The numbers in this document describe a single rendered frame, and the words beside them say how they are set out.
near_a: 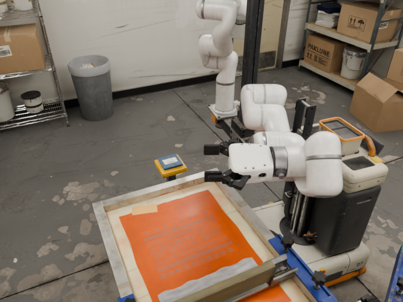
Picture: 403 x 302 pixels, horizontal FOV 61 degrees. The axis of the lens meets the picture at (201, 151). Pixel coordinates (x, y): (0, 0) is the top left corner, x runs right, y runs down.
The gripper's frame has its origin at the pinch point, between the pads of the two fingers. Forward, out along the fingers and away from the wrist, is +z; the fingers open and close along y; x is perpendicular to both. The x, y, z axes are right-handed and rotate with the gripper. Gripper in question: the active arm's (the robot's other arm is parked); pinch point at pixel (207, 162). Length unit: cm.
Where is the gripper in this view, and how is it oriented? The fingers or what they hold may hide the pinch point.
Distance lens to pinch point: 82.7
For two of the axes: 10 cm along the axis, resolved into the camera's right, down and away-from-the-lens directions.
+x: 0.0, -7.4, -6.7
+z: -10.0, 0.1, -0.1
